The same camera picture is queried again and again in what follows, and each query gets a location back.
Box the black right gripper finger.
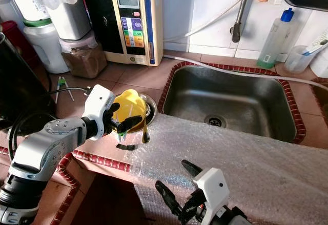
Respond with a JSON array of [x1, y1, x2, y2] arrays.
[[155, 180, 193, 220], [181, 159, 203, 180]]

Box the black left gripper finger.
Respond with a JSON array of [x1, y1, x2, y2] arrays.
[[117, 115, 144, 135]]

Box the yellow plastic bowl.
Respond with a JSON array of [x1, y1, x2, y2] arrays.
[[114, 88, 147, 133]]

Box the black tape piece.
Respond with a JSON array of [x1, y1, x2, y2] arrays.
[[116, 143, 138, 151]]

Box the shallow steel bowl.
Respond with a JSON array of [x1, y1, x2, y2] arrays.
[[118, 93, 157, 136]]

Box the clear bubble wrap sheet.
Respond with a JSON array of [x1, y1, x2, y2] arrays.
[[126, 113, 328, 225]]

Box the clear jar of brown powder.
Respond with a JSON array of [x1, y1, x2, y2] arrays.
[[60, 33, 107, 79]]

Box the steel sink basin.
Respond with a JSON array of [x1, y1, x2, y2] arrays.
[[164, 65, 299, 144]]

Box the cream and black water ionizer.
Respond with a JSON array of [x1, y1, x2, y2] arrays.
[[82, 0, 165, 67]]

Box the white jar with green lid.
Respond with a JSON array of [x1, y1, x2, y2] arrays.
[[23, 19, 70, 75]]

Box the black electric kettle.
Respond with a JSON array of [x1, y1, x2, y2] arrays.
[[0, 30, 54, 131]]

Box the translucent white plastic container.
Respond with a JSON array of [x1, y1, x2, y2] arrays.
[[41, 0, 90, 42]]

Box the red plastic container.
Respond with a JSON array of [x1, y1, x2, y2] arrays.
[[1, 20, 34, 56]]

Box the steel tap pipe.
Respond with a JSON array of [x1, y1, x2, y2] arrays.
[[231, 0, 257, 44]]

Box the white labelled bottle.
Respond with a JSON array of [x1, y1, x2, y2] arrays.
[[8, 0, 52, 23]]

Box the clear plastic cup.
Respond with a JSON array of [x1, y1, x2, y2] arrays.
[[284, 45, 313, 74]]

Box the clear bottle with blue cap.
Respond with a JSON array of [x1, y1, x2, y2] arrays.
[[257, 8, 299, 70]]

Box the white printed carton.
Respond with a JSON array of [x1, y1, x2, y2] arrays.
[[310, 43, 328, 79]]

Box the blue and white toothbrush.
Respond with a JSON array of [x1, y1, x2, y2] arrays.
[[300, 38, 328, 56]]

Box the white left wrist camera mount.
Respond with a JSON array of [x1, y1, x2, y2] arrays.
[[84, 84, 116, 135]]

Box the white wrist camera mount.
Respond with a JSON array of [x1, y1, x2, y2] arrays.
[[84, 84, 116, 135], [194, 167, 230, 210]]

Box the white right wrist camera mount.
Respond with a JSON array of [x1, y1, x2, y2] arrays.
[[194, 167, 230, 210]]

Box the green-handled steel tongs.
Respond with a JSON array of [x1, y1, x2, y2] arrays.
[[55, 75, 76, 104]]

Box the thin white hose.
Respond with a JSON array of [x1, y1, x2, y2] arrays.
[[163, 55, 328, 91]]

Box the white hose to tap diverter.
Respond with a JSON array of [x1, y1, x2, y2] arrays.
[[163, 0, 259, 44]]

